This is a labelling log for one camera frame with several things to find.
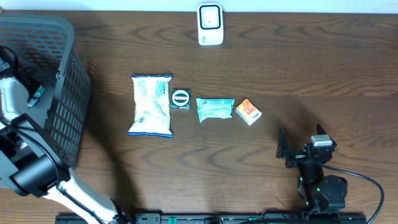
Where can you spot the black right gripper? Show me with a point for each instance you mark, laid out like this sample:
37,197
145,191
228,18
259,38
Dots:
296,156

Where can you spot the orange white small box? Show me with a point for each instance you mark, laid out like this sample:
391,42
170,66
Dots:
248,112

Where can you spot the green wet wipe packet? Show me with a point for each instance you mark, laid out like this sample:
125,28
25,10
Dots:
214,108

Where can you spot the dark green round-label packet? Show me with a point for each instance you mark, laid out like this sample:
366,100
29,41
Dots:
181,99

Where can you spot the white blue snack bag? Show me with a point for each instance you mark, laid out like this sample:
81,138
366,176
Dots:
152,106

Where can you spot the green tissue box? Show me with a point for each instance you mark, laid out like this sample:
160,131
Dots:
36,97

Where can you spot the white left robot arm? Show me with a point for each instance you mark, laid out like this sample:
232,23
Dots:
31,162

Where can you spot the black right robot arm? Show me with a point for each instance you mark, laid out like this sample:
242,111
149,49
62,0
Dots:
322,193

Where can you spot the dark grey plastic basket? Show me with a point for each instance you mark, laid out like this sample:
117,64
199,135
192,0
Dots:
44,46

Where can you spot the black mounting rail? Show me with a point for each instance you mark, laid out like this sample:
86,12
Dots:
156,218

